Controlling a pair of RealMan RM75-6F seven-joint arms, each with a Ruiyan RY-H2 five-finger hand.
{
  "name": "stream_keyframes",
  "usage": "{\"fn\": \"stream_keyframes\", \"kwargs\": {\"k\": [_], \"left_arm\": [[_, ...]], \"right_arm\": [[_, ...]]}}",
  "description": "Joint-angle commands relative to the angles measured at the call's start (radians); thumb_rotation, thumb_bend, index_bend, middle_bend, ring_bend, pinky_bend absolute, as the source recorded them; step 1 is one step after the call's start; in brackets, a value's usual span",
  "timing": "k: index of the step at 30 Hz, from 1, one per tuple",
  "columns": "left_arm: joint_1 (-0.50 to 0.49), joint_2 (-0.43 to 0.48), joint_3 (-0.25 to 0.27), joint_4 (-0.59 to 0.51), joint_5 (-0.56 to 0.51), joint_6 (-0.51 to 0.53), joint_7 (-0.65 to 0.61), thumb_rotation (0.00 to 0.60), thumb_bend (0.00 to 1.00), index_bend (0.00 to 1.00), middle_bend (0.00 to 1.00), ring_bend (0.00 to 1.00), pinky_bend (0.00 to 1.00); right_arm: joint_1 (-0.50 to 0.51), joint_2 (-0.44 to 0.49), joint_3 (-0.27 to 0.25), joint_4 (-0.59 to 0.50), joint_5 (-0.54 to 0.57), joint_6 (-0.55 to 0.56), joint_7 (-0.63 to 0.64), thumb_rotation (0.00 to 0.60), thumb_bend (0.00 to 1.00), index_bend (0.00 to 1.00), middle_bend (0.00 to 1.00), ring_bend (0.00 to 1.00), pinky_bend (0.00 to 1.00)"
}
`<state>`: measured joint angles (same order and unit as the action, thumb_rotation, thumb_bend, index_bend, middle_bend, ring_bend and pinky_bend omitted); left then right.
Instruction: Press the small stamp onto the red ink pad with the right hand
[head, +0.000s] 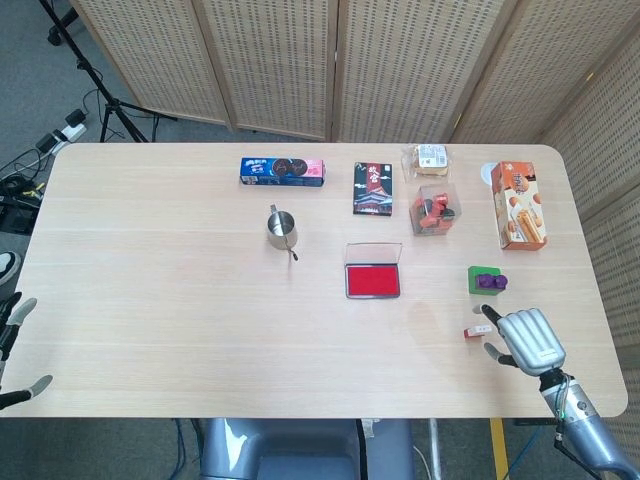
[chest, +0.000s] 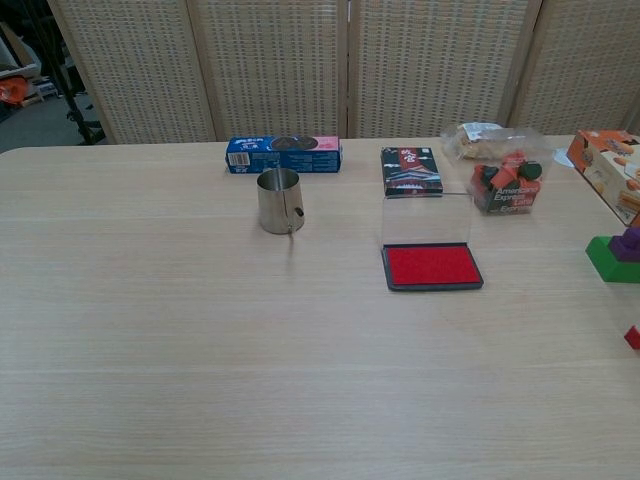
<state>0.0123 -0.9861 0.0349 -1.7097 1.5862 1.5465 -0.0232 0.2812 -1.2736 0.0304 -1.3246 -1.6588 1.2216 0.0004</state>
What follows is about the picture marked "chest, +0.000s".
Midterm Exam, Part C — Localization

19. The blue cookie box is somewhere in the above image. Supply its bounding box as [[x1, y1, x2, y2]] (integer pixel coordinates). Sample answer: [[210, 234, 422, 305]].
[[224, 134, 343, 177]]

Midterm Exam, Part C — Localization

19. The red ink pad case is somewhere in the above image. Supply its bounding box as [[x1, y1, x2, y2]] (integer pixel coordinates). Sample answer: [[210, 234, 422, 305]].
[[380, 192, 486, 294]]

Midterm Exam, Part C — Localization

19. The wooden rattan folding screen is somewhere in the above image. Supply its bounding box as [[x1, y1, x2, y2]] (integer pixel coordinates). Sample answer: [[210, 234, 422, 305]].
[[47, 0, 640, 147]]

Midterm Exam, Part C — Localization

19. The orange biscuit box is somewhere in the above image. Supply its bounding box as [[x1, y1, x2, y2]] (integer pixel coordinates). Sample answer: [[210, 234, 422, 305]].
[[566, 129, 640, 229]]

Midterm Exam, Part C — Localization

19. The stainless steel cup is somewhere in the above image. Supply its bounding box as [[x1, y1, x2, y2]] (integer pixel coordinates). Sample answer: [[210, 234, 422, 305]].
[[255, 168, 307, 238]]

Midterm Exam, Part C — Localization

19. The orange background object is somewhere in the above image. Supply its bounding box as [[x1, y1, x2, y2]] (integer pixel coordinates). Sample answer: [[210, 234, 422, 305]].
[[0, 77, 29, 107]]

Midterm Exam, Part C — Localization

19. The black palace print box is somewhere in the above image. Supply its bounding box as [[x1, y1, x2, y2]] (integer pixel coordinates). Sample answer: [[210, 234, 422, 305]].
[[380, 146, 446, 198]]

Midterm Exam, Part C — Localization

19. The green wooden block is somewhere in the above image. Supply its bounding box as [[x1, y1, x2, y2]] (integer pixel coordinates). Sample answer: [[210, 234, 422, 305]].
[[585, 234, 640, 285]]

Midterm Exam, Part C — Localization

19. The clear coffee capsule box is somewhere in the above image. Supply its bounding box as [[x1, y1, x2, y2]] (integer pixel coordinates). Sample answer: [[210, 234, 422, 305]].
[[464, 148, 547, 218]]

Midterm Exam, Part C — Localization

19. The purple wooden block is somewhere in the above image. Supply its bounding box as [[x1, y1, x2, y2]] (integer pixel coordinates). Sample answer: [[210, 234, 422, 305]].
[[607, 224, 640, 264]]

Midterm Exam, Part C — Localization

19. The black tripod stand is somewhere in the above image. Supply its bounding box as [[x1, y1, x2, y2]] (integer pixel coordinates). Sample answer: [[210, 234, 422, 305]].
[[29, 0, 107, 145]]

